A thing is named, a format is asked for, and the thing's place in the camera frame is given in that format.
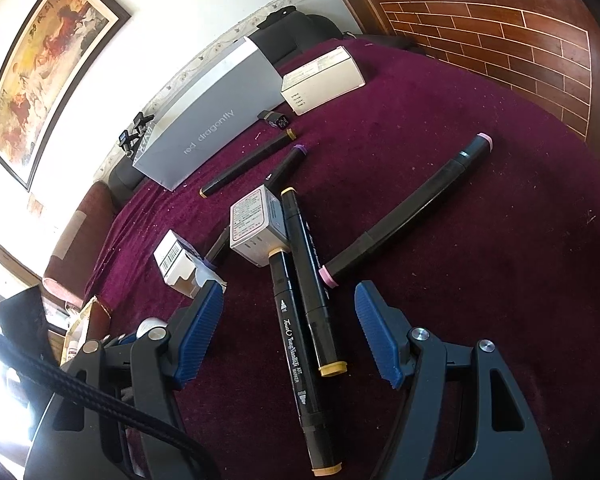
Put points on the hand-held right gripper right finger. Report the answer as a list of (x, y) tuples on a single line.
[(377, 335)]

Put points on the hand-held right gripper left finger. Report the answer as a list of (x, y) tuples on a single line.
[(200, 330)]

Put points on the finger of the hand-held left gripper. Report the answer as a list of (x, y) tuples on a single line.
[(120, 340)]

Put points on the gold-edged cardboard box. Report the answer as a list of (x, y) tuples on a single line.
[(87, 325)]

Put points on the white barcode box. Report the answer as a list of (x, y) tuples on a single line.
[(177, 260)]

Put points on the white-lettered black marker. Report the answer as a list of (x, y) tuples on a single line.
[(297, 360)]

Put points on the plain black marker yellow caps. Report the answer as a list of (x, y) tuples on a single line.
[(307, 270)]

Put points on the small white cube box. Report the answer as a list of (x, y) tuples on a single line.
[(252, 222)]

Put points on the black marker purple caps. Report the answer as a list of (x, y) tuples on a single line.
[(287, 165)]

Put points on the brown armchair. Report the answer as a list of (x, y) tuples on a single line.
[(75, 240)]

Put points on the black marker pink caps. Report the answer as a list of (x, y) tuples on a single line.
[(405, 210)]

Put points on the grey shoe box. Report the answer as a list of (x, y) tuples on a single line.
[(205, 120)]

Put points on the small black device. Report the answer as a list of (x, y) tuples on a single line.
[(276, 120)]

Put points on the cream cardboard box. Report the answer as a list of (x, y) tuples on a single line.
[(325, 77)]

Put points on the small wall plaque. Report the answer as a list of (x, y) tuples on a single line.
[(36, 205)]

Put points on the black action camera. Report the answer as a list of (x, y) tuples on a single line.
[(126, 141), (142, 127)]

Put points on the framed wall painting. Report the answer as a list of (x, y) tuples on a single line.
[(50, 60)]

